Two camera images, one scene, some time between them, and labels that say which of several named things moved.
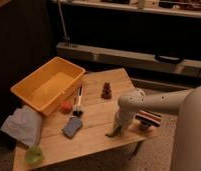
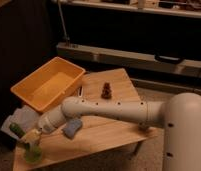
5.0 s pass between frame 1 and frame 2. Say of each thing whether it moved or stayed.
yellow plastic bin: stayed
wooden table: stayed
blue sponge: stayed
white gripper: moved
